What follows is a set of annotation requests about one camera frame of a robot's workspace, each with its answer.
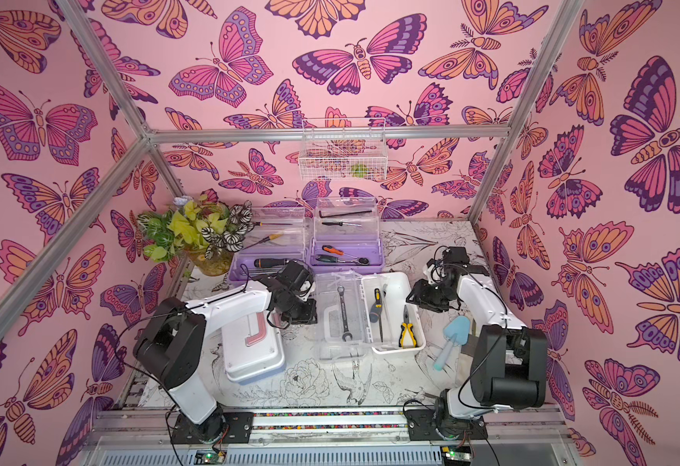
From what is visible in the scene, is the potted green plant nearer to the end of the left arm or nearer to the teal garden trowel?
the end of the left arm

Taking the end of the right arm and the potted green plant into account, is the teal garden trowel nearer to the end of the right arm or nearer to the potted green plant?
the end of the right arm

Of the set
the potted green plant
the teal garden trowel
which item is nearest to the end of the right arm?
the teal garden trowel

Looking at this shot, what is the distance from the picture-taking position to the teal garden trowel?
0.85 meters
